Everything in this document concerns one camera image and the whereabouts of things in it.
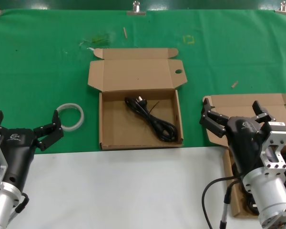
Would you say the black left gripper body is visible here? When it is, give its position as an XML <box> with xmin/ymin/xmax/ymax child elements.
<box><xmin>0</xmin><ymin>128</ymin><xmax>38</xmax><ymax>192</ymax></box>

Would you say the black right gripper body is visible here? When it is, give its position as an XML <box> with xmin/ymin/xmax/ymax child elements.
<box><xmin>225</xmin><ymin>116</ymin><xmax>269</xmax><ymax>175</ymax></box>

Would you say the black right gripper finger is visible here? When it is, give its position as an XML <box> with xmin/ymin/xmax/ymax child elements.
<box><xmin>252</xmin><ymin>100</ymin><xmax>277</xmax><ymax>124</ymax></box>
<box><xmin>199</xmin><ymin>97</ymin><xmax>230</xmax><ymax>139</ymax></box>

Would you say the cardboard box with round hole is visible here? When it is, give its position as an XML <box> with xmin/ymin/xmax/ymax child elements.
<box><xmin>87</xmin><ymin>47</ymin><xmax>188</xmax><ymax>151</ymax></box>

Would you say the clear tape roll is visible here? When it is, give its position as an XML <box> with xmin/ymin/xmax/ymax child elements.
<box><xmin>56</xmin><ymin>103</ymin><xmax>85</xmax><ymax>132</ymax></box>

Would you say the green table cloth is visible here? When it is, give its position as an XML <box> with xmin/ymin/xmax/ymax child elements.
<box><xmin>0</xmin><ymin>9</ymin><xmax>286</xmax><ymax>156</ymax></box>

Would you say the cardboard box holding cords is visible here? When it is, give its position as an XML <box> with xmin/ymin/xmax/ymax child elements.
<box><xmin>202</xmin><ymin>93</ymin><xmax>286</xmax><ymax>218</ymax></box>

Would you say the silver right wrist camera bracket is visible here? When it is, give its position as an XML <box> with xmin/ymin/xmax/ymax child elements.
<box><xmin>261</xmin><ymin>121</ymin><xmax>286</xmax><ymax>171</ymax></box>

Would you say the black left arm cable plug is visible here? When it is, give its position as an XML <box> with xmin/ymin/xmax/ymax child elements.
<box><xmin>15</xmin><ymin>192</ymin><xmax>30</xmax><ymax>214</ymax></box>

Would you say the thin black camera cable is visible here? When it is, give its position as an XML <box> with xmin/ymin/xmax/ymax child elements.
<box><xmin>202</xmin><ymin>175</ymin><xmax>244</xmax><ymax>229</ymax></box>

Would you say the black cable with metal plug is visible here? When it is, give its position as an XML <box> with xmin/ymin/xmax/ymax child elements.
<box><xmin>219</xmin><ymin>179</ymin><xmax>244</xmax><ymax>229</ymax></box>

